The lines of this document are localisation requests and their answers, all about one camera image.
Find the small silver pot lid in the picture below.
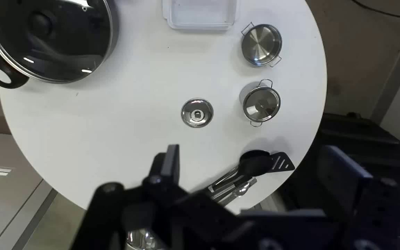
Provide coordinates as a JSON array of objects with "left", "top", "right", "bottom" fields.
[{"left": 179, "top": 97, "right": 215, "bottom": 129}]

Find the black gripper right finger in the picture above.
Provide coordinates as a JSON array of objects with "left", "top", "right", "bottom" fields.
[{"left": 317, "top": 144, "right": 400, "bottom": 250}]

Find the large black cooking pot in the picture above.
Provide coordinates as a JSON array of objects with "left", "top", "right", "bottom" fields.
[{"left": 0, "top": 0, "right": 121, "bottom": 89}]

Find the black slotted spatula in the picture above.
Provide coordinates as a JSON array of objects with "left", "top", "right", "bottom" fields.
[{"left": 207, "top": 150, "right": 297, "bottom": 196}]

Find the short small silver pot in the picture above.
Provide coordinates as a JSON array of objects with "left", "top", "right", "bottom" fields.
[{"left": 240, "top": 21, "right": 285, "bottom": 68}]

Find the clear plastic lid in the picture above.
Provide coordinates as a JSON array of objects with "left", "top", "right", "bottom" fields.
[{"left": 161, "top": 0, "right": 237, "bottom": 33}]

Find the black cabinet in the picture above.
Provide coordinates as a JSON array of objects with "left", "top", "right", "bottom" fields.
[{"left": 274, "top": 111, "right": 400, "bottom": 250}]

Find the glass pot lid black knob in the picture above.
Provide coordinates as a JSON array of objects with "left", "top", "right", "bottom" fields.
[{"left": 0, "top": 0, "right": 117, "bottom": 83}]

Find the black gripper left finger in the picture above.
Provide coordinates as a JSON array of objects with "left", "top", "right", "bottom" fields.
[{"left": 72, "top": 143, "right": 239, "bottom": 250}]

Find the tall small silver pot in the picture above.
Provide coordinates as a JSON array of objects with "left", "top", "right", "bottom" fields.
[{"left": 239, "top": 78, "right": 283, "bottom": 129}]

